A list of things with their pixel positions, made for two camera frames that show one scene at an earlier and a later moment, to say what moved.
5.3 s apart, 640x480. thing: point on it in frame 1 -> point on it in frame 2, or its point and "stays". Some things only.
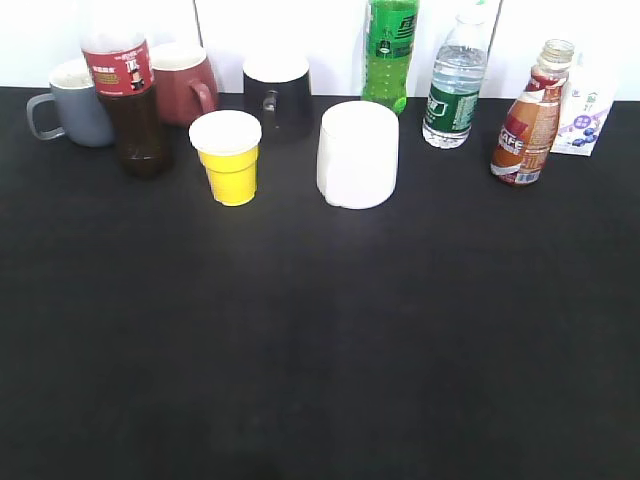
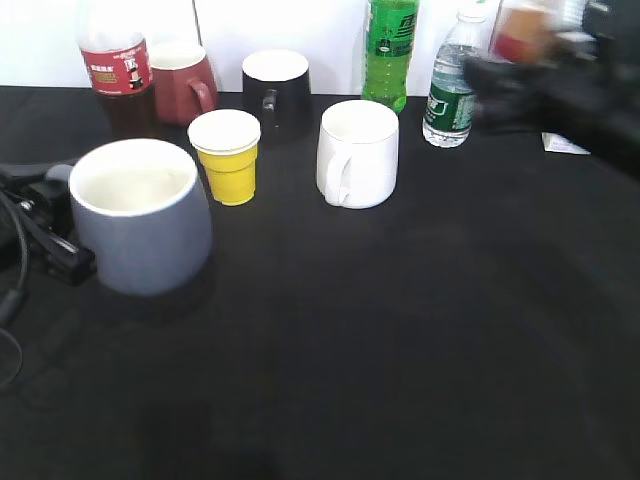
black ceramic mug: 277,92 stays
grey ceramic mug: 83,115 -> 146,212
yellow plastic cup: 227,143 stays
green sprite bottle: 390,37 stays
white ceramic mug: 357,151 stays
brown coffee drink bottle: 527,130 -> 523,32
